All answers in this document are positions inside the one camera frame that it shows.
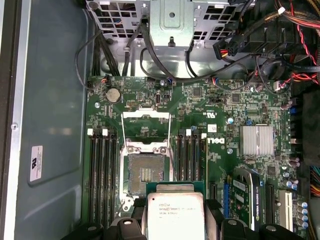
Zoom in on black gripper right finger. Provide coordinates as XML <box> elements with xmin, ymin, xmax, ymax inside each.
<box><xmin>204</xmin><ymin>198</ymin><xmax>302</xmax><ymax>240</ymax></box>

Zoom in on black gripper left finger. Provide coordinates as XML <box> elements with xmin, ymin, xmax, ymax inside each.
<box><xmin>59</xmin><ymin>197</ymin><xmax>148</xmax><ymax>240</ymax></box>

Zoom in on silver wire locking lever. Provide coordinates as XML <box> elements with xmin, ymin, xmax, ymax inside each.
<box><xmin>167</xmin><ymin>146</ymin><xmax>178</xmax><ymax>182</ymax></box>
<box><xmin>113</xmin><ymin>201</ymin><xmax>126</xmax><ymax>221</ymax></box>

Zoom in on silver green CPU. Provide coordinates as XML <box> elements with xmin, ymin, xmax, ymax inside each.
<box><xmin>145</xmin><ymin>181</ymin><xmax>207</xmax><ymax>240</ymax></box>

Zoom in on metal socket cover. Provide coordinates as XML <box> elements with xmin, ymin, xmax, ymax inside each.
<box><xmin>120</xmin><ymin>111</ymin><xmax>173</xmax><ymax>153</ymax></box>

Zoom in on blue expansion slot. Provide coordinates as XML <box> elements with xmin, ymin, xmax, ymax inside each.
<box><xmin>223</xmin><ymin>175</ymin><xmax>231</xmax><ymax>219</ymax></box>

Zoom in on short black expansion slot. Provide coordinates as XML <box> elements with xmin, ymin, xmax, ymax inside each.
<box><xmin>209</xmin><ymin>182</ymin><xmax>219</xmax><ymax>201</ymax></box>

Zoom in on long black expansion slot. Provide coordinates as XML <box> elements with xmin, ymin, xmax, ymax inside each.
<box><xmin>264</xmin><ymin>183</ymin><xmax>276</xmax><ymax>224</ymax></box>

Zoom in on white expansion slot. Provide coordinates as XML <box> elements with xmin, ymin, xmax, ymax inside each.
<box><xmin>279</xmin><ymin>189</ymin><xmax>294</xmax><ymax>232</ymax></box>

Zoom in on CPU socket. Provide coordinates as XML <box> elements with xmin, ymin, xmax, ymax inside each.
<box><xmin>119</xmin><ymin>147</ymin><xmax>176</xmax><ymax>218</ymax></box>

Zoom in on black graphics card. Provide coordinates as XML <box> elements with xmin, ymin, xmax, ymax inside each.
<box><xmin>231</xmin><ymin>166</ymin><xmax>266</xmax><ymax>232</ymax></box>

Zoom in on silver chipset heatsink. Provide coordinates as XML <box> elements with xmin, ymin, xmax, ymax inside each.
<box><xmin>239</xmin><ymin>124</ymin><xmax>275</xmax><ymax>157</ymax></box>

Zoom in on white case label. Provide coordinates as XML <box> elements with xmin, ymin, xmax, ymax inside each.
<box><xmin>29</xmin><ymin>145</ymin><xmax>44</xmax><ymax>183</ymax></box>

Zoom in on green motherboard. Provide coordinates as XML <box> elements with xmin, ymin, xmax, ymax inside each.
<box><xmin>86</xmin><ymin>74</ymin><xmax>310</xmax><ymax>240</ymax></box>

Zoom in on black plastic shroud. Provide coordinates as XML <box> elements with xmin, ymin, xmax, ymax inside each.
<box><xmin>301</xmin><ymin>91</ymin><xmax>320</xmax><ymax>166</ymax></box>

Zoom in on silver coin battery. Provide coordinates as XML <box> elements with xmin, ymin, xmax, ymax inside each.
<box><xmin>106</xmin><ymin>87</ymin><xmax>123</xmax><ymax>104</ymax></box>

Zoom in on black open PC case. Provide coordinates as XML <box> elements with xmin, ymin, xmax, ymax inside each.
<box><xmin>0</xmin><ymin>0</ymin><xmax>320</xmax><ymax>240</ymax></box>

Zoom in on black power connector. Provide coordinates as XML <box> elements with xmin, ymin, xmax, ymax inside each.
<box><xmin>212</xmin><ymin>37</ymin><xmax>242</xmax><ymax>61</ymax></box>

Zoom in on silver drive cage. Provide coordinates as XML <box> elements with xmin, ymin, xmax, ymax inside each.
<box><xmin>86</xmin><ymin>0</ymin><xmax>238</xmax><ymax>51</ymax></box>

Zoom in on black fan housing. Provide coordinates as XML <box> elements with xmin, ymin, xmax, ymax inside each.
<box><xmin>238</xmin><ymin>23</ymin><xmax>312</xmax><ymax>67</ymax></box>

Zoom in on multicoloured power wires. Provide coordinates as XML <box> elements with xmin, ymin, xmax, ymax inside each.
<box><xmin>309</xmin><ymin>164</ymin><xmax>320</xmax><ymax>197</ymax></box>

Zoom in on thick black wire bundle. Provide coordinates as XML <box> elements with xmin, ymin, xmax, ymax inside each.
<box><xmin>91</xmin><ymin>31</ymin><xmax>121</xmax><ymax>77</ymax></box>

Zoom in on thin black wire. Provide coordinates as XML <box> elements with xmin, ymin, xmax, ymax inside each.
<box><xmin>74</xmin><ymin>28</ymin><xmax>101</xmax><ymax>89</ymax></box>

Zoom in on red wire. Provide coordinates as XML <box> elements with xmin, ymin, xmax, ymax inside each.
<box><xmin>274</xmin><ymin>22</ymin><xmax>320</xmax><ymax>87</ymax></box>

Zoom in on silver metal bracket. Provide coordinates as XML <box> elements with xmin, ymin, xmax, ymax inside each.
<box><xmin>149</xmin><ymin>0</ymin><xmax>195</xmax><ymax>51</ymax></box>

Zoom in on black yellow braided cable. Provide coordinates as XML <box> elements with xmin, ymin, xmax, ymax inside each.
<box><xmin>259</xmin><ymin>0</ymin><xmax>320</xmax><ymax>23</ymax></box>

